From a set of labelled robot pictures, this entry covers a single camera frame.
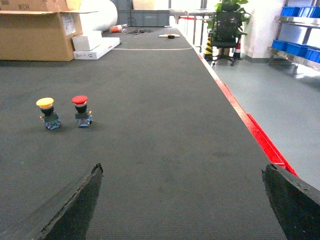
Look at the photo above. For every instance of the red white traffic cone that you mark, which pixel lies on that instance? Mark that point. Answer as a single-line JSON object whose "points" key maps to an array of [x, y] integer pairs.
{"points": [[237, 52]]}

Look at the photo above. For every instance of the flat white box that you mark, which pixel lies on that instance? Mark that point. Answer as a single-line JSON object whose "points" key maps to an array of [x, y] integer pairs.
{"points": [[108, 43]]}

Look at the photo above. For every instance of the blue bin lower middle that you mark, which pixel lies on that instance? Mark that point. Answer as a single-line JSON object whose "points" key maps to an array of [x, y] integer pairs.
{"points": [[295, 49]]}

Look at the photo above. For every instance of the blue bin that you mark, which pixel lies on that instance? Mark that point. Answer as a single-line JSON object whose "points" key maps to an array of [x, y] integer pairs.
{"points": [[295, 49], [279, 45], [313, 54]]}

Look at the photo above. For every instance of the blue bin lower right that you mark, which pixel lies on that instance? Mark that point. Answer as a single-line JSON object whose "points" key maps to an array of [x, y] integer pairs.
{"points": [[313, 54]]}

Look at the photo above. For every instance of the green potted plant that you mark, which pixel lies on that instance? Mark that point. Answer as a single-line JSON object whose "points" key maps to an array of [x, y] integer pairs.
{"points": [[237, 7]]}

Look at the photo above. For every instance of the orange white bottle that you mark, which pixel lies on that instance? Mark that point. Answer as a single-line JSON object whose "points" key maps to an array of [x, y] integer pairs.
{"points": [[118, 28]]}

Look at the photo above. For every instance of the red mushroom push button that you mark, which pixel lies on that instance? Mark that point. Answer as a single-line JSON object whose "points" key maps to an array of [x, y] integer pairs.
{"points": [[83, 116]]}

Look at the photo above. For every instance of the black office chair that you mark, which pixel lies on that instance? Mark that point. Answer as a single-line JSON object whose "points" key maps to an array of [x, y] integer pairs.
{"points": [[227, 25]]}

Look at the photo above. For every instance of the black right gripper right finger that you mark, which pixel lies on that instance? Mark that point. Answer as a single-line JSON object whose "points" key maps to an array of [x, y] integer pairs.
{"points": [[295, 203]]}

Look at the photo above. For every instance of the white foam roll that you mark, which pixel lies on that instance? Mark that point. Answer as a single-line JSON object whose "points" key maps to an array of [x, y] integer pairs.
{"points": [[100, 15]]}

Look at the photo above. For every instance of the steel shelf rack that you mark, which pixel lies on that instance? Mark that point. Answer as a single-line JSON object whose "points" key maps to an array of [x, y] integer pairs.
{"points": [[298, 30]]}

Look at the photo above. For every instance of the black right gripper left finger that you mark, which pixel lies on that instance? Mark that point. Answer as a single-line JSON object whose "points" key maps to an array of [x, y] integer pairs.
{"points": [[65, 216]]}

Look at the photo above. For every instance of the large cardboard box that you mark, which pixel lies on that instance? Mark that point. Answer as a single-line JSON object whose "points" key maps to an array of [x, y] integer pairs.
{"points": [[38, 30]]}

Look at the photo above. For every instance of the yellow mushroom push button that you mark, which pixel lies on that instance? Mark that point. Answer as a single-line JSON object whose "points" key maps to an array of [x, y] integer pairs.
{"points": [[49, 116]]}

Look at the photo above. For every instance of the blue bin upper shelf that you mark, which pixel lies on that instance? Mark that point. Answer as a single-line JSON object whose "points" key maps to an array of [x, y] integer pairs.
{"points": [[302, 11]]}

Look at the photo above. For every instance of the small white box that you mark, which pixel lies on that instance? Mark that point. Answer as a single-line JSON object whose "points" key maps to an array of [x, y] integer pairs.
{"points": [[87, 41]]}

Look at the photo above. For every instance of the yellow black traffic cone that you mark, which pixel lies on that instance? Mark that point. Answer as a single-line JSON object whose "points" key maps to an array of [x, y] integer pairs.
{"points": [[208, 52]]}

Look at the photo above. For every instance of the blue bin lower left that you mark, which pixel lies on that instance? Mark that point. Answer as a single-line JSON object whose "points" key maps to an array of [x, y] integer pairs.
{"points": [[279, 45]]}

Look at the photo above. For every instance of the grey plastic crate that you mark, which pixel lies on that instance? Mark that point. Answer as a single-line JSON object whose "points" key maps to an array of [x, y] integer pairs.
{"points": [[143, 18]]}

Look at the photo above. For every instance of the black device on board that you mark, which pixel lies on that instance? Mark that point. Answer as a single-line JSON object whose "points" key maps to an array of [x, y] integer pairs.
{"points": [[169, 36]]}

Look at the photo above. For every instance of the red conveyor side rail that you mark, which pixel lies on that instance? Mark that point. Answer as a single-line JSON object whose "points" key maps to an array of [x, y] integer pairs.
{"points": [[265, 143]]}

